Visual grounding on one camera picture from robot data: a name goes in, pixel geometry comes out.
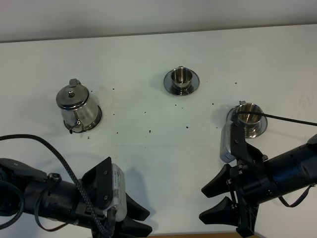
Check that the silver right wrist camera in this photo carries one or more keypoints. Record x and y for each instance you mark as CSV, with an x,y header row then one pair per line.
x,y
225,144

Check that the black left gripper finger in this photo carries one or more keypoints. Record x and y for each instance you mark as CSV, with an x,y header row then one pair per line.
x,y
129,228
135,211

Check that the far stainless steel teacup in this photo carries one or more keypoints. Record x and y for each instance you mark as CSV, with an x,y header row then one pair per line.
x,y
181,77

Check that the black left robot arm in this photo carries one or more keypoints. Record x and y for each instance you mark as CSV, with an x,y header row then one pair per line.
x,y
24,189

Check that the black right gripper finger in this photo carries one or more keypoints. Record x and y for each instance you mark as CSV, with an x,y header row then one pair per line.
x,y
224,213
218,185

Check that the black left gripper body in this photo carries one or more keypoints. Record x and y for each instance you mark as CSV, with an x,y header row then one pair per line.
x,y
106,232

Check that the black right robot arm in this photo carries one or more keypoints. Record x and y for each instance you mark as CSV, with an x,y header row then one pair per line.
x,y
286,173

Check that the stainless steel teacup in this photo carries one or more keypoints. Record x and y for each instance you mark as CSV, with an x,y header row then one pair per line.
x,y
249,114
181,77

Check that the near stainless steel teacup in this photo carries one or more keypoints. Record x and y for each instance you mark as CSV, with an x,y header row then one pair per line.
x,y
249,114

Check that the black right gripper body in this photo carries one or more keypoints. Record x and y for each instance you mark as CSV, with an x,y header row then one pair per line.
x,y
249,179

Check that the round steel teapot tray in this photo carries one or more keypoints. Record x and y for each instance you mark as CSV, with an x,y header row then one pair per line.
x,y
79,127

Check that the stainless steel teapot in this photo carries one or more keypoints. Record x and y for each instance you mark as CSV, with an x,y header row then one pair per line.
x,y
74,101

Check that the stainless steel saucer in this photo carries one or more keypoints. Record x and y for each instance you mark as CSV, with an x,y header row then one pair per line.
x,y
253,132
181,92

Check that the far stainless steel saucer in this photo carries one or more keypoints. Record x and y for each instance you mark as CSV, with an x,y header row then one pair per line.
x,y
181,92

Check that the near stainless steel saucer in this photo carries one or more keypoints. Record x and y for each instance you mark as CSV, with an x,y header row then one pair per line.
x,y
253,132

